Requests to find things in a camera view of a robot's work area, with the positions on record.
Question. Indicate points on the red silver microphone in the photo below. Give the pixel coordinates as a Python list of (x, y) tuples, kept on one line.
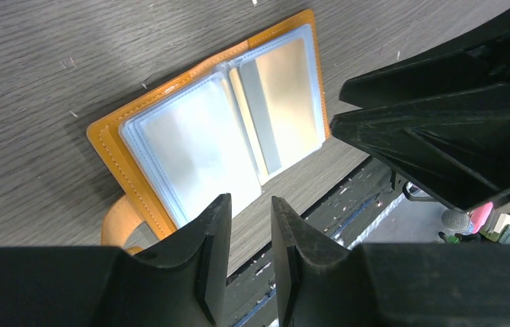
[(456, 222)]

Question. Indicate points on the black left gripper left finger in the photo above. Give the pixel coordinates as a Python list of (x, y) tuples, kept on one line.
[(180, 281)]

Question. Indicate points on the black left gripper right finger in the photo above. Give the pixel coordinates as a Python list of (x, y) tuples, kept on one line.
[(420, 284)]

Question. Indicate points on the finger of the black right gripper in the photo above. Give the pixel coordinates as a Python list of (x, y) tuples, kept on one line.
[(479, 58), (455, 147)]

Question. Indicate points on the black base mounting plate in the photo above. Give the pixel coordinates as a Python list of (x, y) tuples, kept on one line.
[(309, 274)]

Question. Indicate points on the orange leather card holder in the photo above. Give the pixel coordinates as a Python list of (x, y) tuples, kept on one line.
[(227, 125)]

